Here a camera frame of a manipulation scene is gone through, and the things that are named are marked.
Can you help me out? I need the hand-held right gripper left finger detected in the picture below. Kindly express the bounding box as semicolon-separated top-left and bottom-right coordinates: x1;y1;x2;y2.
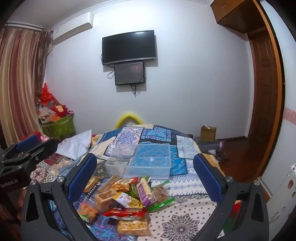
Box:
21;153;97;241

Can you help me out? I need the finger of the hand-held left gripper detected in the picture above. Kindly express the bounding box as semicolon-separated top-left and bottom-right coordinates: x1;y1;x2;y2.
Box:
0;134;40;160
16;138;58;166

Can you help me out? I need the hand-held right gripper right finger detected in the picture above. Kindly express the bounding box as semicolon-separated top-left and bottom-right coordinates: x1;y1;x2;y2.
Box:
193;153;270;241

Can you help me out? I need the tan grain bar packet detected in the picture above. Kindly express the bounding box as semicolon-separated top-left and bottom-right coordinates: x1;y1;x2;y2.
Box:
94;189;123;212

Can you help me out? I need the orange cracker packet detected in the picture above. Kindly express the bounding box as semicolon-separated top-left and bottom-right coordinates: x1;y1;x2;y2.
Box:
77;201;100;224

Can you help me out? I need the clear green-edged snack packet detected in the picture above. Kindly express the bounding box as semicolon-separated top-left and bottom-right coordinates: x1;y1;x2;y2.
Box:
151;180;171;202

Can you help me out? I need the clear plastic container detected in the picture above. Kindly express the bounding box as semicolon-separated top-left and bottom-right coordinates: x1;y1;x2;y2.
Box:
105;143;172;179

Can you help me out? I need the yellow green snack packet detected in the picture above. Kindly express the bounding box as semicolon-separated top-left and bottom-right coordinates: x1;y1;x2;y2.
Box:
84;176;100;193

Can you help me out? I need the green storage box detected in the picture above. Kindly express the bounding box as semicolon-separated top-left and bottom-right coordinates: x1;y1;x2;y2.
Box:
41;113;77;142

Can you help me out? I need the orange gold bar packet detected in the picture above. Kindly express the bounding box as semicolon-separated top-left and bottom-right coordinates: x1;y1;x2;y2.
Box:
98;175;130;193

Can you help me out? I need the white plastic bag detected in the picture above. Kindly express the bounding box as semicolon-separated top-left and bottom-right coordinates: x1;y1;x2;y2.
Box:
56;130;93;160

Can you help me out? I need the red plush toy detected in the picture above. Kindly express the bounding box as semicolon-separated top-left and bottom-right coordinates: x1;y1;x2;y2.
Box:
37;83;74;123

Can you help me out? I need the cardboard box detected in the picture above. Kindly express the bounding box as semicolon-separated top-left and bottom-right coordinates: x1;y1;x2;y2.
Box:
200;125;217;142

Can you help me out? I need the patterned blue blanket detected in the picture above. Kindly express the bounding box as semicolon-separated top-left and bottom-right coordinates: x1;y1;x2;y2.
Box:
30;124;234;241

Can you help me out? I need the small green snack packet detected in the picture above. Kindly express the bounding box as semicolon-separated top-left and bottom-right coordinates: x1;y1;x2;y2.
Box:
128;177;141;193

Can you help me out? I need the yellow white snack packet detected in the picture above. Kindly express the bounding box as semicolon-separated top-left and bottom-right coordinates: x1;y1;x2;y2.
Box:
114;192;143;209

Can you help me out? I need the flat green snack packet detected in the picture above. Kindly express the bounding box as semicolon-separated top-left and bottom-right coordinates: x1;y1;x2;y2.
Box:
148;197;176;212

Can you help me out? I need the red snack packet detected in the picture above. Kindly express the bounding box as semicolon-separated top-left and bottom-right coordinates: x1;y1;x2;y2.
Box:
102;207;148;220

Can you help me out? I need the striped curtain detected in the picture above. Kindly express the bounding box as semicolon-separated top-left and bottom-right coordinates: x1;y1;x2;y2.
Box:
0;22;55;149

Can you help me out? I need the purple label nut bar packet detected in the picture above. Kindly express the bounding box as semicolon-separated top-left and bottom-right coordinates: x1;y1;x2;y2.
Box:
136;178;155;207

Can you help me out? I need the peanut brittle bar packet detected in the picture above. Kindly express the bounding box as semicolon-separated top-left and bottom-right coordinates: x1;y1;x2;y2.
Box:
117;219;148;237

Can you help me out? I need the yellow foam hoop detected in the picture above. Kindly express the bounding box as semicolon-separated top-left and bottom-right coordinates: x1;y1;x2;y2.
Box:
115;112;144;129

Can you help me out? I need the white cabinet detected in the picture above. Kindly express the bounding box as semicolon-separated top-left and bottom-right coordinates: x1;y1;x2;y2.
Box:
259;162;296;241

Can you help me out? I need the brown wooden door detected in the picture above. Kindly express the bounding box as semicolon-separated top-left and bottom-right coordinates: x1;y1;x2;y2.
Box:
247;28;281;139

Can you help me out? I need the white air conditioner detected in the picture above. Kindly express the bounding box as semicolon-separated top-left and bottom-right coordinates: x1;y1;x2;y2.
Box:
51;11;94;43

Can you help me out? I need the wooden overhead cabinet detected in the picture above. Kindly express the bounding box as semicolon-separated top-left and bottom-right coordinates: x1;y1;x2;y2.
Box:
210;0;269;35

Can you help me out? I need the wooden door frame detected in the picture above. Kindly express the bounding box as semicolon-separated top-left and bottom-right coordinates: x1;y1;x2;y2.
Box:
245;0;287;202

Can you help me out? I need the small black wall monitor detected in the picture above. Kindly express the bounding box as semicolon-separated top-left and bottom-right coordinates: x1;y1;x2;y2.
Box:
114;61;146;86

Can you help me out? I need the black wall television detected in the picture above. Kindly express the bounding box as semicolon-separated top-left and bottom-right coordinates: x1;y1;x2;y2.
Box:
102;30;158;66

